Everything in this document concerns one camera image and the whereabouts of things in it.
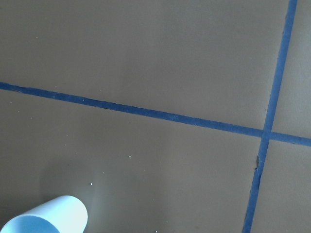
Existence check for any light blue cup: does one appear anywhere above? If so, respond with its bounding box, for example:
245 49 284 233
1 195 88 233

